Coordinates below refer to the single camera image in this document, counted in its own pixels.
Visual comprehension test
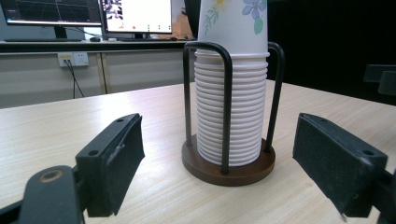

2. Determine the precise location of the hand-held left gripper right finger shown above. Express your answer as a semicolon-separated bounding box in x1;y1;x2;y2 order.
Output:
292;112;389;218

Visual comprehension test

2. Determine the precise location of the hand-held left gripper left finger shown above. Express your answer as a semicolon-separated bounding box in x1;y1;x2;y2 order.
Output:
75;113;146;218

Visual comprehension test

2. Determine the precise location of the black wire cup holder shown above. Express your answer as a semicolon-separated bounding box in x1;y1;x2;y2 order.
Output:
181;40;286;188

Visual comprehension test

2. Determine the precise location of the stack of white paper cups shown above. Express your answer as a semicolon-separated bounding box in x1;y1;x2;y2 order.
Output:
193;0;271;167

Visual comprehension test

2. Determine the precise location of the grey chair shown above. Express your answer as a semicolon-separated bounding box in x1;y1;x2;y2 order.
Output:
362;63;396;96

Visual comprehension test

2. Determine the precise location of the grey office desk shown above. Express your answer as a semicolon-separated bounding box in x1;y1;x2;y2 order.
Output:
0;38;198;110

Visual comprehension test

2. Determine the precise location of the black keyboard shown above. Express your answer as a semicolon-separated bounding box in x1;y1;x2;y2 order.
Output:
3;37;83;43
118;36;178;43

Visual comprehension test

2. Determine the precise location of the white screen monitor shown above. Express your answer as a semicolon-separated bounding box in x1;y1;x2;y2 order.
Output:
100;0;174;39

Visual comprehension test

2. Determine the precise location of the brown cardboard box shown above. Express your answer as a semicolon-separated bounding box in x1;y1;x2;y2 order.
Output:
172;12;194;40

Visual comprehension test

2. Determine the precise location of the dark screen monitor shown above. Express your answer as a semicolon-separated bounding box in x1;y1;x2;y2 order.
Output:
0;0;103;40

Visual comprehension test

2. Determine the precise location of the black power cable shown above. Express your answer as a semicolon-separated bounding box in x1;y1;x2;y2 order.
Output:
63;59;85;99

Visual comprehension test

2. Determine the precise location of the white wall socket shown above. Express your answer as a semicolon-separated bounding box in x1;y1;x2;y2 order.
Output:
57;51;90;68

